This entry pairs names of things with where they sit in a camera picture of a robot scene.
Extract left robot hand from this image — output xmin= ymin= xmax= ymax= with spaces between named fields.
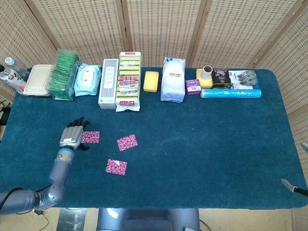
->
xmin=59 ymin=117 xmax=90 ymax=151

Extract pink white patterned rectangular block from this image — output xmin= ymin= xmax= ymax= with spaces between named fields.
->
xmin=81 ymin=130 xmax=101 ymax=144
xmin=105 ymin=158 xmax=128 ymax=176
xmin=116 ymin=134 xmax=139 ymax=152

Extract light blue wet wipes pack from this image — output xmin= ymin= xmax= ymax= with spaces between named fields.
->
xmin=73 ymin=63 xmax=102 ymax=97

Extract clear box green tea bags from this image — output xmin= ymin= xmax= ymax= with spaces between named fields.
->
xmin=48 ymin=49 xmax=80 ymax=101

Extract long white power strip box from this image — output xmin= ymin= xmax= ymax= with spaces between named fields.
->
xmin=98 ymin=58 xmax=120 ymax=110

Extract beige lidded lunch box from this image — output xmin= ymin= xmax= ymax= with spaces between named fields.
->
xmin=23 ymin=64 xmax=54 ymax=97

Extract yellow sponge multipack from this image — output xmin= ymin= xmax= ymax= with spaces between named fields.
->
xmin=115 ymin=51 xmax=142 ymax=113

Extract bottles at left edge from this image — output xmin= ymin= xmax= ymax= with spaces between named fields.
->
xmin=0 ymin=64 xmax=27 ymax=94

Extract grey metal floor plate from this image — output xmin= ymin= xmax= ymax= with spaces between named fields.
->
xmin=57 ymin=208 xmax=87 ymax=231

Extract clear bottle white cap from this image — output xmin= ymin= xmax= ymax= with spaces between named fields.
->
xmin=4 ymin=57 xmax=30 ymax=82

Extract yellow sponge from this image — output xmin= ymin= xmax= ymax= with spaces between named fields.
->
xmin=195 ymin=68 xmax=214 ymax=89
xmin=143 ymin=70 xmax=160 ymax=93

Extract grey robot torso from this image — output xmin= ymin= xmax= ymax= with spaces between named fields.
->
xmin=96 ymin=208 xmax=201 ymax=231

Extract white paper bag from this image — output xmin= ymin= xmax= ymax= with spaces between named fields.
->
xmin=160 ymin=56 xmax=187 ymax=103

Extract blue carpet table cover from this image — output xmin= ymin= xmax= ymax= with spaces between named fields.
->
xmin=0 ymin=66 xmax=308 ymax=209

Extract small purple box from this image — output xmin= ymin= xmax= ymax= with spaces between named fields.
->
xmin=184 ymin=78 xmax=202 ymax=96

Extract woven bamboo folding screen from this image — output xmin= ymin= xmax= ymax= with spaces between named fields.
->
xmin=0 ymin=0 xmax=308 ymax=231

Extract white roll cardboard core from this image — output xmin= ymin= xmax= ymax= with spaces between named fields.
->
xmin=202 ymin=65 xmax=213 ymax=80

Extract dark rectangular tin can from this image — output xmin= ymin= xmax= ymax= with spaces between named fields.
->
xmin=210 ymin=69 xmax=233 ymax=90

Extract blue cling film roll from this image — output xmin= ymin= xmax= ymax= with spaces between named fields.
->
xmin=200 ymin=88 xmax=262 ymax=99

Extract packaged metal clips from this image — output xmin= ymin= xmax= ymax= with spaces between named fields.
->
xmin=228 ymin=69 xmax=261 ymax=90

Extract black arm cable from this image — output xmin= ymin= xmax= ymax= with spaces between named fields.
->
xmin=0 ymin=188 xmax=16 ymax=207

